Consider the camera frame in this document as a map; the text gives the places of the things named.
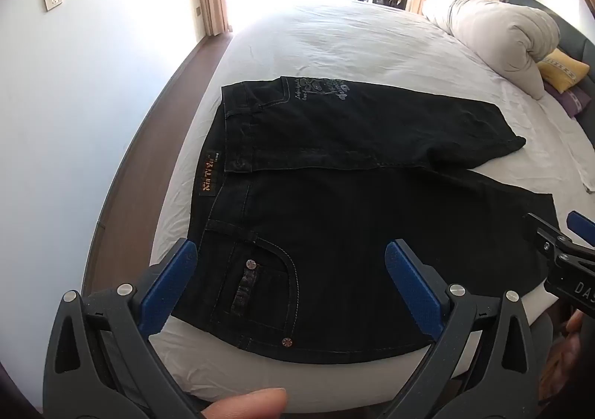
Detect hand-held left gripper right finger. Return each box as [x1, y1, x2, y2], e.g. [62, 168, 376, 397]
[385, 239, 542, 419]

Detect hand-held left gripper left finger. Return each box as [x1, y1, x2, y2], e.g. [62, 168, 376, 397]
[44, 238, 205, 419]

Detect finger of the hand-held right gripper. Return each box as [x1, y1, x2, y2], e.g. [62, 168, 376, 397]
[524, 213, 573, 258]
[566, 211, 595, 249]

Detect person's right hand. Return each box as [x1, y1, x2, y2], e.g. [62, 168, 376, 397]
[564, 310, 586, 355]

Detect yellow patterned pillow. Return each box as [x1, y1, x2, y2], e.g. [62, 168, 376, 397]
[537, 49, 590, 93]

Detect dark grey padded headboard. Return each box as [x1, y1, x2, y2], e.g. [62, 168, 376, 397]
[499, 0, 595, 90]

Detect purple patterned pillow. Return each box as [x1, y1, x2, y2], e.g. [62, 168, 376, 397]
[545, 83, 595, 119]

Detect black denim pants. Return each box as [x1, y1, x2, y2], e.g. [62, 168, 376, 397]
[172, 76, 559, 352]

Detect person's left hand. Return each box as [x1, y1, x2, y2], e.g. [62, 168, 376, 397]
[197, 387, 288, 419]

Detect bed with white sheet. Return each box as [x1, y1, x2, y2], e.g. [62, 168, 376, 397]
[81, 1, 595, 406]

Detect rolled cream duvet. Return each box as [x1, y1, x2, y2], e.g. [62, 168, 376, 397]
[422, 0, 561, 100]

